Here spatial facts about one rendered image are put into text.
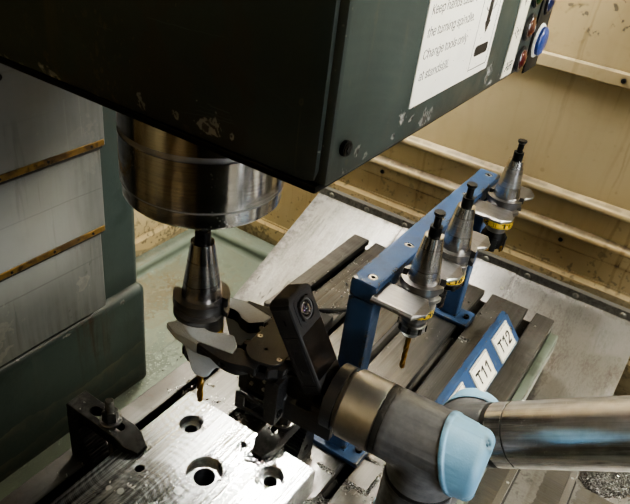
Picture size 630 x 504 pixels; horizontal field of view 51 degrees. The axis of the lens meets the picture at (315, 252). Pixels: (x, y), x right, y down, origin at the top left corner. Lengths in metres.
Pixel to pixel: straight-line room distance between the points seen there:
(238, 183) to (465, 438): 0.32
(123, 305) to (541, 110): 0.98
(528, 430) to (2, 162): 0.79
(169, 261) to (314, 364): 1.38
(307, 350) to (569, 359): 1.02
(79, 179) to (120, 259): 0.26
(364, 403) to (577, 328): 1.04
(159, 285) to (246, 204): 1.34
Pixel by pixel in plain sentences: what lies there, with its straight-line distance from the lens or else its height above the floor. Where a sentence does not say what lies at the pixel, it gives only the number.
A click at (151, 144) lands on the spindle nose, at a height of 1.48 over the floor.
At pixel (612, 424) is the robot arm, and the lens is 0.73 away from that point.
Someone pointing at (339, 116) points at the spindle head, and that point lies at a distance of 0.41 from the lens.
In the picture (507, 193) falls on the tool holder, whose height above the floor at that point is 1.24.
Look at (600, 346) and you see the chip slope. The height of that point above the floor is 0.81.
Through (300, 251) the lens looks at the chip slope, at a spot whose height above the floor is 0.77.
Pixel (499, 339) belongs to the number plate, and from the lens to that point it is 1.31.
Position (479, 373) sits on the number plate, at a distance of 1.23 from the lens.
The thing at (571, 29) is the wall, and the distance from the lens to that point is 1.50.
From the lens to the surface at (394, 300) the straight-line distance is 0.87.
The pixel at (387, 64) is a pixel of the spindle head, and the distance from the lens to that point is 0.44.
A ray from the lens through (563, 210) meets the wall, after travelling 1.61.
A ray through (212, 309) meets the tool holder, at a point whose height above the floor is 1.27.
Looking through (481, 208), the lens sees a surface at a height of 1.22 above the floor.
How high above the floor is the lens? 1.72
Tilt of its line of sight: 33 degrees down
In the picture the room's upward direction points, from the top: 8 degrees clockwise
